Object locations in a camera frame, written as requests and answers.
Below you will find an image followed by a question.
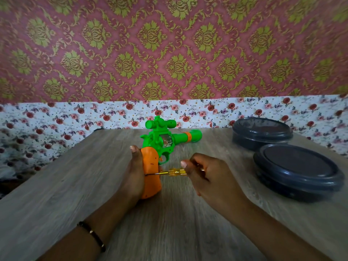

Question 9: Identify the person's right hand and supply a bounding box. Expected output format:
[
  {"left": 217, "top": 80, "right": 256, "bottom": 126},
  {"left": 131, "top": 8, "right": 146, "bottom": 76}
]
[{"left": 181, "top": 153, "right": 249, "bottom": 213}]

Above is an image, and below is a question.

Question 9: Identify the person's left hand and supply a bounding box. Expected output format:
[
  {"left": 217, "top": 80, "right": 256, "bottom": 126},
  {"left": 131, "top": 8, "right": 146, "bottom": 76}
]
[{"left": 117, "top": 145, "right": 146, "bottom": 207}]

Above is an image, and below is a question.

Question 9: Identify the yellow handled screwdriver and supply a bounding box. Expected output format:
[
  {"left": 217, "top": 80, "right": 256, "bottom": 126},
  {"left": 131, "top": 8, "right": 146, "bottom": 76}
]
[{"left": 145, "top": 168, "right": 188, "bottom": 177}]

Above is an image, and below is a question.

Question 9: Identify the green and orange toy gun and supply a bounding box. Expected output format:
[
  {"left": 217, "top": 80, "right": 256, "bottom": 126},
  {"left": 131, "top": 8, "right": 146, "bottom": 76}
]
[{"left": 139, "top": 116, "right": 203, "bottom": 200}]

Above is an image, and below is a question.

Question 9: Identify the person's right forearm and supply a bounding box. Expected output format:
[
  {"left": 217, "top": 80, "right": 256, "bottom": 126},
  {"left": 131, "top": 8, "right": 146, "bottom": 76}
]
[{"left": 226, "top": 200, "right": 333, "bottom": 261}]

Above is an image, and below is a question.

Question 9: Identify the person's left forearm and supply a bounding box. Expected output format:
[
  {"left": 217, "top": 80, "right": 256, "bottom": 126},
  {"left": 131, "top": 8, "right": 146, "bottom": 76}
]
[{"left": 37, "top": 197, "right": 136, "bottom": 261}]

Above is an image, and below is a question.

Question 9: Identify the floral patterned cloth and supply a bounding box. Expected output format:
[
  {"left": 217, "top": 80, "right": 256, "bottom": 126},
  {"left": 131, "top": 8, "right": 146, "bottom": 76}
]
[{"left": 0, "top": 94, "right": 348, "bottom": 199}]

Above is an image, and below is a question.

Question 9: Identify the dark grey round container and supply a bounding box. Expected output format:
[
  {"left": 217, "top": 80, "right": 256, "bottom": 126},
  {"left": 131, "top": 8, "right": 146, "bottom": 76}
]
[
  {"left": 232, "top": 117, "right": 294, "bottom": 151},
  {"left": 253, "top": 144, "right": 345, "bottom": 203}
]

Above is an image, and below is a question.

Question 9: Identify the black beaded bracelet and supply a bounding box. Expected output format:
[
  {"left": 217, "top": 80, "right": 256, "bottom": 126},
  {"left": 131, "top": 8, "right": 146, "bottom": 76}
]
[{"left": 77, "top": 221, "right": 106, "bottom": 253}]

